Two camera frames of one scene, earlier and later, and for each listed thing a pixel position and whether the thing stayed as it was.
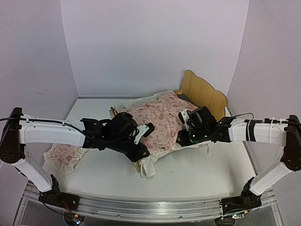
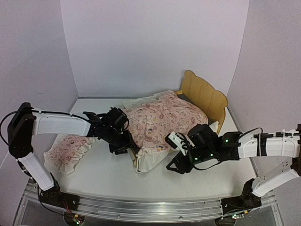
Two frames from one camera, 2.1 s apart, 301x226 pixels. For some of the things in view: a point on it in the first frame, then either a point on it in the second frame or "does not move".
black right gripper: x=184 y=141 → x=181 y=163
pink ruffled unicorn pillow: x=62 y=158 does not move
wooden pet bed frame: x=198 y=90 does not move
